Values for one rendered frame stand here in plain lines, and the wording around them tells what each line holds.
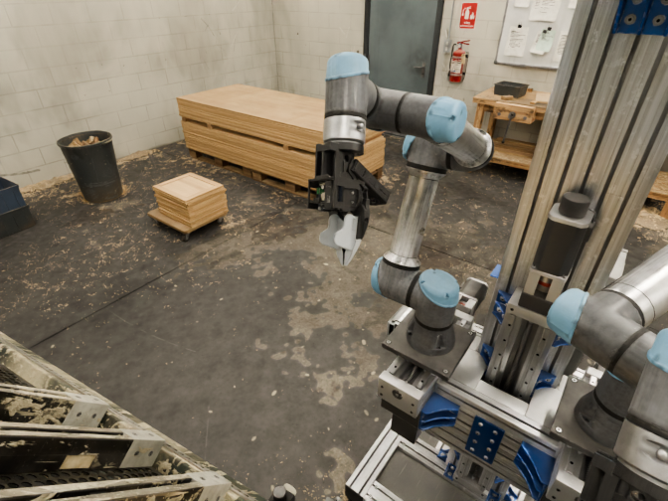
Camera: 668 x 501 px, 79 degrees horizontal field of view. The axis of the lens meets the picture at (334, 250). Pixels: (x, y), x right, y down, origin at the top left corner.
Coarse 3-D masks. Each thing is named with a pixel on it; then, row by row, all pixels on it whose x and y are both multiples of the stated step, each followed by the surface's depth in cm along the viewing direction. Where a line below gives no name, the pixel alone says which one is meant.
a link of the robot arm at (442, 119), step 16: (416, 96) 72; (432, 96) 71; (400, 112) 73; (416, 112) 71; (432, 112) 70; (448, 112) 68; (464, 112) 71; (400, 128) 75; (416, 128) 72; (432, 128) 70; (448, 128) 69; (464, 128) 80; (448, 144) 80; (464, 144) 84; (480, 144) 92; (464, 160) 97; (480, 160) 98
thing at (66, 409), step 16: (0, 384) 96; (0, 400) 92; (16, 400) 96; (32, 400) 99; (48, 400) 103; (64, 400) 107; (80, 400) 112; (96, 400) 119; (0, 416) 93; (16, 416) 96; (32, 416) 100; (48, 416) 104; (64, 416) 108; (80, 416) 112; (96, 416) 117
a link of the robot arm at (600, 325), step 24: (648, 264) 61; (576, 288) 60; (624, 288) 58; (648, 288) 58; (552, 312) 59; (576, 312) 57; (600, 312) 55; (624, 312) 55; (648, 312) 56; (576, 336) 57; (600, 336) 54; (624, 336) 52; (600, 360) 54
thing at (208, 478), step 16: (112, 480) 73; (128, 480) 76; (144, 480) 80; (160, 480) 83; (176, 480) 88; (192, 480) 92; (208, 480) 95; (224, 480) 101; (0, 496) 54; (16, 496) 56; (32, 496) 58; (48, 496) 60; (64, 496) 63; (80, 496) 63; (96, 496) 65; (112, 496) 68; (128, 496) 70; (144, 496) 74; (160, 496) 78; (176, 496) 83; (192, 496) 88; (208, 496) 94; (224, 496) 100
